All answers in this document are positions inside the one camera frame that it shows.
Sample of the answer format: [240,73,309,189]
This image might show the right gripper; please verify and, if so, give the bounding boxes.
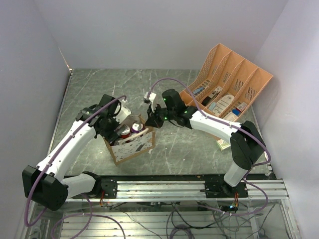
[145,102,176,129]

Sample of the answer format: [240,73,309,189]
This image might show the purple fanta can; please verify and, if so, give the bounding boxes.
[131,121,145,133]
[128,132,139,142]

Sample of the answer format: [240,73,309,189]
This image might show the red cola can back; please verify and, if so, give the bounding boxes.
[120,132,131,139]

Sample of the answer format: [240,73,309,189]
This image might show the red cola can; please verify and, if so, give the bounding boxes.
[114,138,126,146]
[120,132,131,139]

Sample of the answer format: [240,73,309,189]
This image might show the purple Fanta can front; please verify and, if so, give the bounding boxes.
[128,132,139,142]

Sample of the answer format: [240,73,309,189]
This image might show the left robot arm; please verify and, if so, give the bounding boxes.
[22,94,131,211]

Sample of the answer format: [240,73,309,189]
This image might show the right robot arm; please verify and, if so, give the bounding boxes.
[144,89,266,197]

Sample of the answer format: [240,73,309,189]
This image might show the blue toy car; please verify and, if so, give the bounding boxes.
[193,88,203,95]

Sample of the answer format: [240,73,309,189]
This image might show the green white small box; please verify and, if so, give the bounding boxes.
[216,139,230,150]

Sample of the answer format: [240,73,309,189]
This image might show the orange plastic desk organizer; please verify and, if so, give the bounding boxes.
[180,43,273,121]

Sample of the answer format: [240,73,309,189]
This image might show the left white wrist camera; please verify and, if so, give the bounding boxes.
[115,100,131,124]

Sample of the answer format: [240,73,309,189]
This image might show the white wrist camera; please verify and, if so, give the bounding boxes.
[115,100,131,124]
[144,92,158,112]

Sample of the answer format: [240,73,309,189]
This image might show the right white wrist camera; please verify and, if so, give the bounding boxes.
[144,92,158,112]

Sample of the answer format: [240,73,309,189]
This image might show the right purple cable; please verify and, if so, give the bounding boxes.
[149,77,272,217]

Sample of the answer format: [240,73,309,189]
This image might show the purple cable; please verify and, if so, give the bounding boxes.
[149,77,272,217]
[24,95,128,239]

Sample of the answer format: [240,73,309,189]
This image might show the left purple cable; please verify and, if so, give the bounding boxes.
[24,95,128,239]

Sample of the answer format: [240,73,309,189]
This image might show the aluminium mounting rail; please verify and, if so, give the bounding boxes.
[64,174,290,202]

